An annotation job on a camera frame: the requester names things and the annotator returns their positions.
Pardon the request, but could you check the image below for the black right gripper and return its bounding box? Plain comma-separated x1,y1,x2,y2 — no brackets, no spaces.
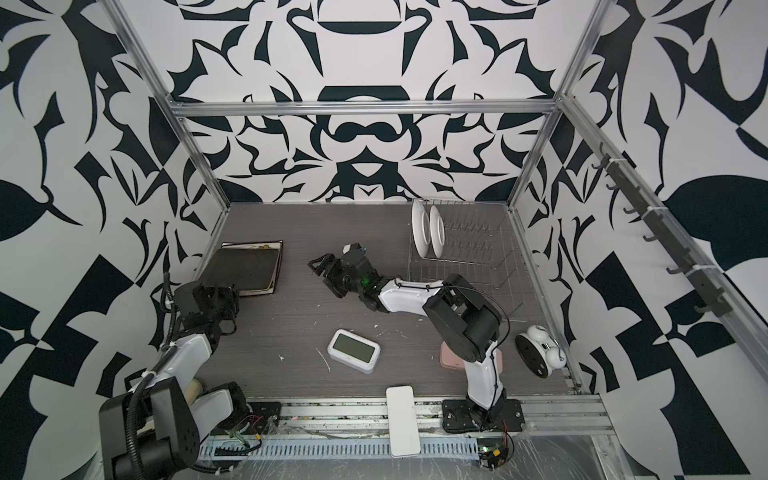
309,253,368,298

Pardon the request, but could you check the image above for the white square plate black rim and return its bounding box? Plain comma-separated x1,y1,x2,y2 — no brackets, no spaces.
218,240,284,297

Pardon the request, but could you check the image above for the black square plate gold rim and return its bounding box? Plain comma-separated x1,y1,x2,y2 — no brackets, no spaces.
200,241,283,297

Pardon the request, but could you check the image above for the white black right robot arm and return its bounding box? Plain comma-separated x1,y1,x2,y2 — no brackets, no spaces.
308,243,525,434

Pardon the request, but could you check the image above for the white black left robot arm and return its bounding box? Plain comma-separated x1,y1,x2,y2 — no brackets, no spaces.
99,278,257,479

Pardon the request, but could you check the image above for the white digital clock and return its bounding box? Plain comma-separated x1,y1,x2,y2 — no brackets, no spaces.
327,329,381,375

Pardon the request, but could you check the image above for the beige foam roll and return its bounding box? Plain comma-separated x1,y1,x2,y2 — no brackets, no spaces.
184,379,204,406

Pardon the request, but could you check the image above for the small white round plate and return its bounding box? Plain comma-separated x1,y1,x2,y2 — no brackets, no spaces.
411,200,431,258

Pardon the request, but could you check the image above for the pink flat case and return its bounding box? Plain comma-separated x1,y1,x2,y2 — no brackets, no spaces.
440,342,504,373

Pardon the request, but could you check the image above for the white rectangular box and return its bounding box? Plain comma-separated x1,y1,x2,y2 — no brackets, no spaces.
386,386,421,458

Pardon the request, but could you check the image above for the small circuit board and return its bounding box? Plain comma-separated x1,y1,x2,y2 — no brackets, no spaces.
478,436,515,471

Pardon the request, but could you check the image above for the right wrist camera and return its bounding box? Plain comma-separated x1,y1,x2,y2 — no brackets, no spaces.
342,243,361,255

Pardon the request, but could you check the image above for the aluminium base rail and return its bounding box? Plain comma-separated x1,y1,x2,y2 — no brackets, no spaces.
199,395,615,464

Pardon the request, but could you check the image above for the chrome wire dish rack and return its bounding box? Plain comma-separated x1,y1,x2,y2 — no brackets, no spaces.
406,200,542,323

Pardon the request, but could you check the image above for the black wall hook rail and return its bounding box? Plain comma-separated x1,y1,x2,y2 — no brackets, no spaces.
594,145,733,317

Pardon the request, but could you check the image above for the aluminium cage frame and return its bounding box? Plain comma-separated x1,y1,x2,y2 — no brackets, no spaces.
103,1,767,376

